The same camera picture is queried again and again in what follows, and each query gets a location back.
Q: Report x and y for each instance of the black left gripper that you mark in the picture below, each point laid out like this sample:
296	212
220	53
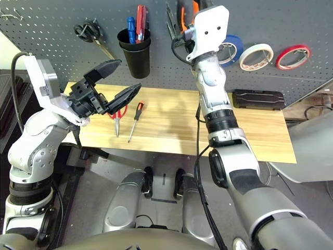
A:
83	101

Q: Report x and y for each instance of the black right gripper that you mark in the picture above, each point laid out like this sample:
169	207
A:
189	43

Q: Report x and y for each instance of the orange black pliers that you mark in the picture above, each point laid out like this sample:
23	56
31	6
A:
182	18

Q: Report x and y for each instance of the orange black screwdriver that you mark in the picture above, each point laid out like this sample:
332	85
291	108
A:
140	108

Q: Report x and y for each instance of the white tape roll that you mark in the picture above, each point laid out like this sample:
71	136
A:
249	50

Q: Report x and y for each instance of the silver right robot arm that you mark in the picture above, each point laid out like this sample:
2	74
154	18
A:
221	104

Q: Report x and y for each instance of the grey metal pegboard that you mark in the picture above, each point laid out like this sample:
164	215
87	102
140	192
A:
65	47

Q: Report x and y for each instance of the black plastic cup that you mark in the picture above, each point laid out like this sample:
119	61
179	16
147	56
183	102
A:
138	65

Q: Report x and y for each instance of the blue tape roll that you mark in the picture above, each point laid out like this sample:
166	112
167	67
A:
238	44

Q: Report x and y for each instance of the long metal peg hook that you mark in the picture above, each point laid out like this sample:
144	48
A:
308	58
231	53
265	56

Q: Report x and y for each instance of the silver double peg hook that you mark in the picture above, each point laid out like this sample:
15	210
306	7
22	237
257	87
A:
83	30
11	17

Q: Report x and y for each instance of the red tape roll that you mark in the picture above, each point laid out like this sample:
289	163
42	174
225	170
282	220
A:
286	51

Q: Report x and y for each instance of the black robot left foot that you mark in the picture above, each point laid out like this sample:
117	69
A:
148	182

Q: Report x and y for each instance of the black robot foot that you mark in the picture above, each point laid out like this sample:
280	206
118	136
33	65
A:
148	182
179	183

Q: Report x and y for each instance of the large black equipment case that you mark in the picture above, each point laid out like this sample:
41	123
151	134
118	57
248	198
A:
5	91

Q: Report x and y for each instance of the small black tool case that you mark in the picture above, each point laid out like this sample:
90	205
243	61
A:
257	100

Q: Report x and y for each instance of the black robot right foot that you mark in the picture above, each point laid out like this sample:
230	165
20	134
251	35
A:
179	183

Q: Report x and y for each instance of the silver robot left leg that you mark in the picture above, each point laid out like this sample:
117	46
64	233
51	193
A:
122	203

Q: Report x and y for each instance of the silver robot leg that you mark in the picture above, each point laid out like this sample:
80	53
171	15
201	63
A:
122	203
197	213

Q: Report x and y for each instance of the silver robot right leg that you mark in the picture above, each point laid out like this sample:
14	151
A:
197	213

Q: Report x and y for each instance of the grey robot torso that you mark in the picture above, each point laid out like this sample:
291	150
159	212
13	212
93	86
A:
143	240

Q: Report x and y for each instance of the grey sneaker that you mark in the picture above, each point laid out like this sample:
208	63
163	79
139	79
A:
240	244

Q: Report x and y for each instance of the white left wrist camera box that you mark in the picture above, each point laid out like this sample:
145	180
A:
44	83

